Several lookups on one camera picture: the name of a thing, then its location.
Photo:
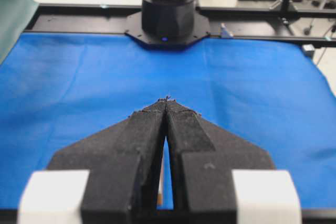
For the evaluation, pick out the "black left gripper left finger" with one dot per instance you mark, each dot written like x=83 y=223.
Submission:
x=100 y=178

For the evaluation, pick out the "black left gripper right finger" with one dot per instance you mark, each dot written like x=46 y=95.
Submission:
x=219 y=177

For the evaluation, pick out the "blue table cloth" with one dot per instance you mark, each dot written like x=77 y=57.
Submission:
x=59 y=88

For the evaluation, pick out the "green backdrop curtain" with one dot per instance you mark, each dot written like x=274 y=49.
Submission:
x=15 y=16

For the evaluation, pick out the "black aluminium table frame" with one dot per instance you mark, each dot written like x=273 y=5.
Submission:
x=224 y=23

